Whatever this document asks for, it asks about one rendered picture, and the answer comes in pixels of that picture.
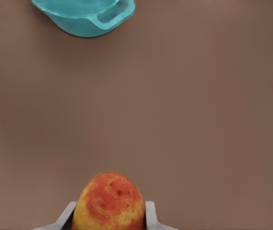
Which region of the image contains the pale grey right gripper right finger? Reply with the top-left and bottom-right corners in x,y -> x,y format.
144,201 -> 180,230

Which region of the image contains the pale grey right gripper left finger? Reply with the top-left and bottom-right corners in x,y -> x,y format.
32,201 -> 79,230

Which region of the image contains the red and yellow potato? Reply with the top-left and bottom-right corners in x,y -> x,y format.
71,172 -> 146,230

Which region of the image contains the teal pot with handles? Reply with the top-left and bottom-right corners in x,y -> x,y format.
31,0 -> 136,38

